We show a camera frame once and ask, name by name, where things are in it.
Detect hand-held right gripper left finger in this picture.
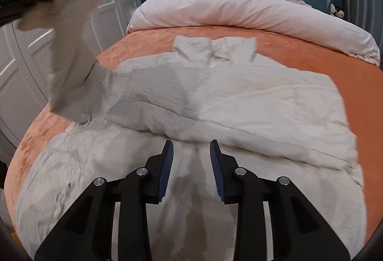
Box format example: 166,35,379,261
34,140,174,261

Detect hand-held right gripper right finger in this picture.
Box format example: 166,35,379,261
209,139,350,261

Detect white fluffy robe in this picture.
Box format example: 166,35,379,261
15,0,368,261

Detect white panelled wardrobe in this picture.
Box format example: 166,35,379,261
0,0,142,158

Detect orange bed sheet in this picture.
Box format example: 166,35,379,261
4,26,383,221

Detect pale pink duvet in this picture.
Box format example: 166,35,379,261
126,0,381,68

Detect small plush toy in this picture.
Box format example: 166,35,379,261
329,3,345,20

